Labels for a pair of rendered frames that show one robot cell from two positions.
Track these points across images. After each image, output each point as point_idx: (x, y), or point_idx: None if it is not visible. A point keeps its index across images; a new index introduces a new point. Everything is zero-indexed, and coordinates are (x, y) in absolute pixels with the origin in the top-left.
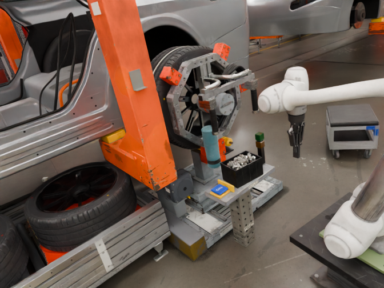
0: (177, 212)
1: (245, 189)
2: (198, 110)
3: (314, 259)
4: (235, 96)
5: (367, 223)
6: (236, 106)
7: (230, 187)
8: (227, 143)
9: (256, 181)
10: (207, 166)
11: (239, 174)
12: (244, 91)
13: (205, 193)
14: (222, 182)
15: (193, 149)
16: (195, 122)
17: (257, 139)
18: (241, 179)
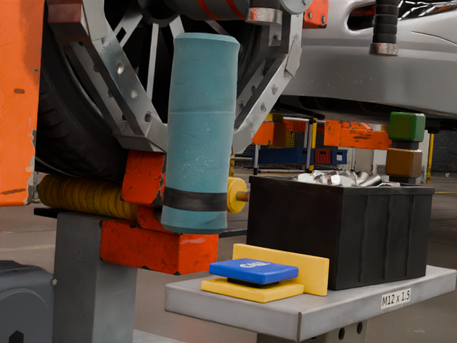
0: None
1: (371, 299)
2: (147, 16)
3: None
4: (287, 25)
5: None
6: (283, 60)
7: (306, 267)
8: (231, 196)
9: (405, 289)
10: (162, 223)
11: (354, 217)
12: (313, 24)
13: (168, 293)
14: (259, 253)
15: (93, 168)
16: None
17: (399, 133)
18: (356, 246)
